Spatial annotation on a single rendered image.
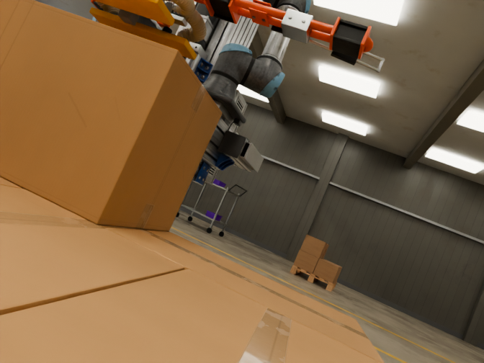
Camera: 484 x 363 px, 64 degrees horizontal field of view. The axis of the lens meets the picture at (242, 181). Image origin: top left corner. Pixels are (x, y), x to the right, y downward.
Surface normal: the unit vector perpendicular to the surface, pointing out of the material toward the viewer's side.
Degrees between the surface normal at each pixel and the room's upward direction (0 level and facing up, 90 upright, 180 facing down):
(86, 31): 90
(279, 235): 90
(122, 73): 90
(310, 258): 90
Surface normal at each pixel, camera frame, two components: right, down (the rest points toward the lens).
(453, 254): -0.22, -0.18
